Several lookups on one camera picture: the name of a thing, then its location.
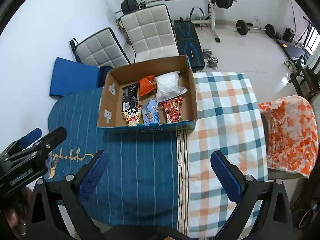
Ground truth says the yellow panda snack bag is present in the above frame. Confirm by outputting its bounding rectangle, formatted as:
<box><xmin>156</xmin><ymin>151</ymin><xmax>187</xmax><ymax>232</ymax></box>
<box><xmin>123</xmin><ymin>105</ymin><xmax>143</xmax><ymax>127</ymax></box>

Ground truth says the floor barbell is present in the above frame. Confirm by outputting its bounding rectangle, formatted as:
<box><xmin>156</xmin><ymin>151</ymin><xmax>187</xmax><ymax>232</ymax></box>
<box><xmin>235</xmin><ymin>20</ymin><xmax>276</xmax><ymax>38</ymax></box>

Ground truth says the plaid checkered cloth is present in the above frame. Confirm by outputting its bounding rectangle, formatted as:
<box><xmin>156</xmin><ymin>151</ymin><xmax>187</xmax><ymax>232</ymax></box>
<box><xmin>176</xmin><ymin>72</ymin><xmax>267</xmax><ymax>238</ymax></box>

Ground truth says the orange floral towel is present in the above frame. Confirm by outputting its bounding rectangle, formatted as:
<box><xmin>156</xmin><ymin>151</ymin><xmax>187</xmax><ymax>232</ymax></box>
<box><xmin>258</xmin><ymin>95</ymin><xmax>319</xmax><ymax>178</ymax></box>

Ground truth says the white plastic bag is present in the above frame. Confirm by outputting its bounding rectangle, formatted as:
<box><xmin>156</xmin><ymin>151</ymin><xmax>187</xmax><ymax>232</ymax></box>
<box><xmin>154</xmin><ymin>71</ymin><xmax>188</xmax><ymax>102</ymax></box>

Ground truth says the blue striped cloth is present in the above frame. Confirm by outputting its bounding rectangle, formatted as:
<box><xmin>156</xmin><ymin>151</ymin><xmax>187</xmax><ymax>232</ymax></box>
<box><xmin>48</xmin><ymin>88</ymin><xmax>179</xmax><ymax>229</ymax></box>

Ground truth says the red snack bag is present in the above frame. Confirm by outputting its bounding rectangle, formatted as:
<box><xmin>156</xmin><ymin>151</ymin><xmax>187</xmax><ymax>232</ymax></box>
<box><xmin>160</xmin><ymin>97</ymin><xmax>183</xmax><ymax>124</ymax></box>

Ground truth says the blue cushion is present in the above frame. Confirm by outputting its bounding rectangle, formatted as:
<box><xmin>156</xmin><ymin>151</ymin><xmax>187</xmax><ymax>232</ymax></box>
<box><xmin>49</xmin><ymin>57</ymin><xmax>100</xmax><ymax>96</ymax></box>

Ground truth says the black weight bench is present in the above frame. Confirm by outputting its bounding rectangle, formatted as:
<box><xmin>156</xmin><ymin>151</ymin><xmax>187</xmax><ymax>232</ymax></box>
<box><xmin>174</xmin><ymin>21</ymin><xmax>205</xmax><ymax>72</ymax></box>

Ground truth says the left white padded chair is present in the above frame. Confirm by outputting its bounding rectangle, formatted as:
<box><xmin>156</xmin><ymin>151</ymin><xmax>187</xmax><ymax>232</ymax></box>
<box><xmin>69</xmin><ymin>27</ymin><xmax>130</xmax><ymax>68</ymax></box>

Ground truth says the racked barbell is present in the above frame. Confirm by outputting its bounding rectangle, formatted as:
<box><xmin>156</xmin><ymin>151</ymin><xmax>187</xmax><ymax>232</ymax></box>
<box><xmin>116</xmin><ymin>0</ymin><xmax>237</xmax><ymax>14</ymax></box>

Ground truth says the white barbell rack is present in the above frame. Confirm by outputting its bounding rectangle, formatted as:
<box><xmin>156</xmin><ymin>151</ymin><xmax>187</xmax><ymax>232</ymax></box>
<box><xmin>186</xmin><ymin>0</ymin><xmax>220</xmax><ymax>43</ymax></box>

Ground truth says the blue tissue pack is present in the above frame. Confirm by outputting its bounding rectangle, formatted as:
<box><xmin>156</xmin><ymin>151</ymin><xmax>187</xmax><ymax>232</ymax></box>
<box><xmin>142</xmin><ymin>99</ymin><xmax>160</xmax><ymax>126</ymax></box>

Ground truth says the right white padded chair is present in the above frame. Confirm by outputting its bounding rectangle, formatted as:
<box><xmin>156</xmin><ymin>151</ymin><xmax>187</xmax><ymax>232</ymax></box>
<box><xmin>120</xmin><ymin>4</ymin><xmax>179</xmax><ymax>63</ymax></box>

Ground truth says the cardboard box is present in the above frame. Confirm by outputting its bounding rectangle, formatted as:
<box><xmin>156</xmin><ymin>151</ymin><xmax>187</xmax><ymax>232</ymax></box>
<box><xmin>97</xmin><ymin>55</ymin><xmax>197</xmax><ymax>133</ymax></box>

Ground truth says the dark wooden chair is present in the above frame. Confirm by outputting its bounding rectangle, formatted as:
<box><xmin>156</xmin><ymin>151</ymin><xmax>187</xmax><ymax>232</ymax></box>
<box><xmin>289</xmin><ymin>55</ymin><xmax>319</xmax><ymax>101</ymax></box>

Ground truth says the black snack bag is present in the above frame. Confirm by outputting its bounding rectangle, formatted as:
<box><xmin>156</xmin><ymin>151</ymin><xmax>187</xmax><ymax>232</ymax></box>
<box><xmin>122</xmin><ymin>83</ymin><xmax>139</xmax><ymax>112</ymax></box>

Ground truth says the chrome dumbbell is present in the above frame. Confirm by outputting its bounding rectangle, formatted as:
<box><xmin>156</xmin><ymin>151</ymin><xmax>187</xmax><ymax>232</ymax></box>
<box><xmin>202</xmin><ymin>49</ymin><xmax>219</xmax><ymax>69</ymax></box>

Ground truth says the white padded chair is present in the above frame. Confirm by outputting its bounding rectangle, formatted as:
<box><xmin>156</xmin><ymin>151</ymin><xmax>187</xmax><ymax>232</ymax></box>
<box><xmin>69</xmin><ymin>27</ymin><xmax>130</xmax><ymax>68</ymax></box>
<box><xmin>120</xmin><ymin>4</ymin><xmax>179</xmax><ymax>63</ymax></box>

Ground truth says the orange snack bag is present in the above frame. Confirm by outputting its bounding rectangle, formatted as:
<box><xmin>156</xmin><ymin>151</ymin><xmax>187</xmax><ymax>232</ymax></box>
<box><xmin>139</xmin><ymin>75</ymin><xmax>157</xmax><ymax>96</ymax></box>

